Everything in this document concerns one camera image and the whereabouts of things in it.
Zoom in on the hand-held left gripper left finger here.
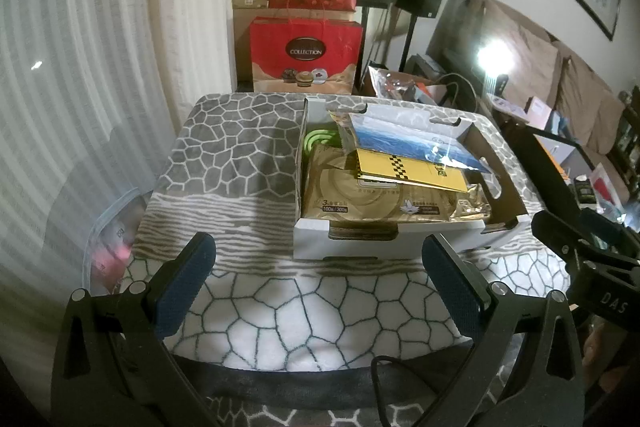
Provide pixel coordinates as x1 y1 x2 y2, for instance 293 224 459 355
50 232 217 427

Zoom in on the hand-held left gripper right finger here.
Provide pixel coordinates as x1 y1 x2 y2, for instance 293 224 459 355
421 234 586 427

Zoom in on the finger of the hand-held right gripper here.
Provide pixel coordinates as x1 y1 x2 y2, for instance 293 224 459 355
531 209 640 280
580 208 640 253

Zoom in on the small gold tissue pack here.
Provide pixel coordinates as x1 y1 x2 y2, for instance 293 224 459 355
452 179 496 223

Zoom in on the yellow chequered card package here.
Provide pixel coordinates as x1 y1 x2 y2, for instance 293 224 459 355
354 148 468 194

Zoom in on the large gold tissue pack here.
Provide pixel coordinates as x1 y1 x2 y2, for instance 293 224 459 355
302 144 468 228

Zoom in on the white cardboard box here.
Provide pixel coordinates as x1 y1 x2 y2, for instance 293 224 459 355
292 97 532 260

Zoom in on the yellow card clear package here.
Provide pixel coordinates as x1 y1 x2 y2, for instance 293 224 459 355
327 109 493 174

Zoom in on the green cable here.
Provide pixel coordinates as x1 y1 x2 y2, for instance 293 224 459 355
304 129 343 158

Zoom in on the person's right hand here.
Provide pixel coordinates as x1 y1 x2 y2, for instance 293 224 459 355
582 324 618 388

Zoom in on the black packet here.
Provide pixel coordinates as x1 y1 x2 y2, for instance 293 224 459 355
574 174 596 208

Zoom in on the clear bag red content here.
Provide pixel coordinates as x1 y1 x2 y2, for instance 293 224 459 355
590 164 631 208

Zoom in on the white box orange flap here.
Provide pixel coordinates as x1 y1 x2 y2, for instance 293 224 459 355
532 127 596 172

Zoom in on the clear plastic storage bin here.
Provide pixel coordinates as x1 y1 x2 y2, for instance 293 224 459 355
82 187 151 293

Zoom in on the pink box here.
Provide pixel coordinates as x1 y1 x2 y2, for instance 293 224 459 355
525 97 553 130

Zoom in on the grey white patterned blanket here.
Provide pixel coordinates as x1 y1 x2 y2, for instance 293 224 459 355
117 92 571 427

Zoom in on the brown sofa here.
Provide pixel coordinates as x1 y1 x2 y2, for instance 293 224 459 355
430 0 640 158

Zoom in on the large brown sofa cushion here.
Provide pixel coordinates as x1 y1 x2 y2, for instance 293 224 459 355
480 2 561 92

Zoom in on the small glowing lamp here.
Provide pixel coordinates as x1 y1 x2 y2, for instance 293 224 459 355
472 37 511 92

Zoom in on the black speaker stand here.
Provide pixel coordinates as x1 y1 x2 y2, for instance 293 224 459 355
361 4 371 72
400 16 418 62

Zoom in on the large gold packet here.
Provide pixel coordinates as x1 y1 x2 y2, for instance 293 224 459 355
0 0 236 308

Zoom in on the red brown gift box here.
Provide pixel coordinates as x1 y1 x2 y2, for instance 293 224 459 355
250 18 365 95

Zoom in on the black cable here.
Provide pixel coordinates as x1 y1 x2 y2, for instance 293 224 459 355
370 354 406 427

